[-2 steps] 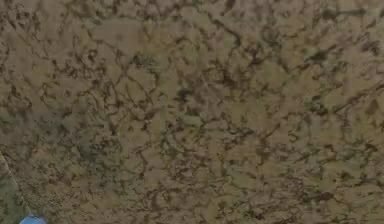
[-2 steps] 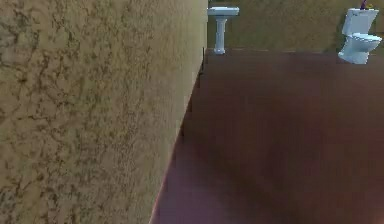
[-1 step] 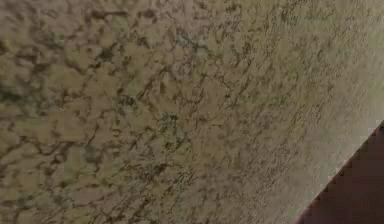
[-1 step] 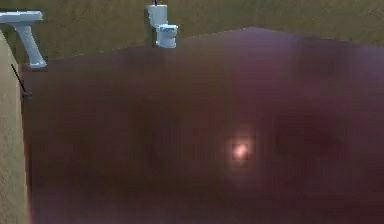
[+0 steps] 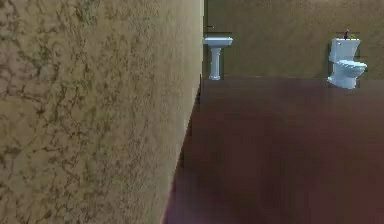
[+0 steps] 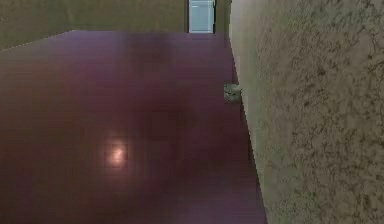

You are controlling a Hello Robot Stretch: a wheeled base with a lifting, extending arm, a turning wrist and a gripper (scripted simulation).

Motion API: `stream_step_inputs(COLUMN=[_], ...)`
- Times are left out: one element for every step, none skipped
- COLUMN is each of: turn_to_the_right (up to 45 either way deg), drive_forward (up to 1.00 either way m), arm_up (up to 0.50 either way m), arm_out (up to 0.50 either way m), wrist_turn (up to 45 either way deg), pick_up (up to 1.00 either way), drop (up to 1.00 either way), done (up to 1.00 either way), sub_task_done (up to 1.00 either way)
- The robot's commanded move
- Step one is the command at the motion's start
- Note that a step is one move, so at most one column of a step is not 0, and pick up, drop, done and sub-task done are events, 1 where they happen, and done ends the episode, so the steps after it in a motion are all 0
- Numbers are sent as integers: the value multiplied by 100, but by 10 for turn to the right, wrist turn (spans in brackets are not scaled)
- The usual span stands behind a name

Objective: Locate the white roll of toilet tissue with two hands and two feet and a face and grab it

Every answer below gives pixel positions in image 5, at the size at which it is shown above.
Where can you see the small purple and green plant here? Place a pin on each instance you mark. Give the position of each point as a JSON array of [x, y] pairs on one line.
[[347, 34]]

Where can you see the white pedestal sink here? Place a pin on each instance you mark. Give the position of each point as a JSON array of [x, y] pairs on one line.
[[215, 56]]

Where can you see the white toilet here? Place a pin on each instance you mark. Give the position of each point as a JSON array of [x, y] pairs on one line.
[[344, 63]]

